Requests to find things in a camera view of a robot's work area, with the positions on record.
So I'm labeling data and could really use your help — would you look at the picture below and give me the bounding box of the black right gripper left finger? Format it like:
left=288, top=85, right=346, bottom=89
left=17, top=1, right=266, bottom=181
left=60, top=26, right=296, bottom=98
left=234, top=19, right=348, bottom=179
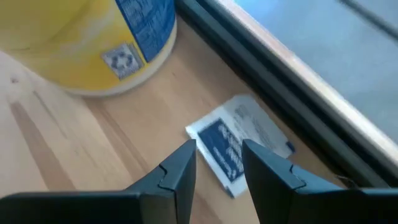
left=0, top=139, right=197, bottom=224

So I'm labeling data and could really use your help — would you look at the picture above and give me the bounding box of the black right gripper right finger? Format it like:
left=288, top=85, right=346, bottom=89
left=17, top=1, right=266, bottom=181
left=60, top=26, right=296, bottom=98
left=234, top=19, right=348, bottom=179
left=241, top=139, right=398, bottom=224

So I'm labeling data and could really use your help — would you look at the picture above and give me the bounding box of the blue white antiseptic wipe packet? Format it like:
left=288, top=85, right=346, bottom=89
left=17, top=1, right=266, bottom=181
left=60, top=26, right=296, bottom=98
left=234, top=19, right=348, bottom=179
left=185, top=95, right=295, bottom=198

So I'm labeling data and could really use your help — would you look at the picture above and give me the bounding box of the Lysol disinfecting wipes canister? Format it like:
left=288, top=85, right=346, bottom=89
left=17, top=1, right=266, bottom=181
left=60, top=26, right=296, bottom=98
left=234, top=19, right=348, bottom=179
left=0, top=0, right=178, bottom=97

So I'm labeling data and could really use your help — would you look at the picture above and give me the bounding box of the black aluminium table frame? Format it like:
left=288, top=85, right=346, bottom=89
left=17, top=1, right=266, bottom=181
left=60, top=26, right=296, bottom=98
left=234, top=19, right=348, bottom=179
left=175, top=0, right=391, bottom=189

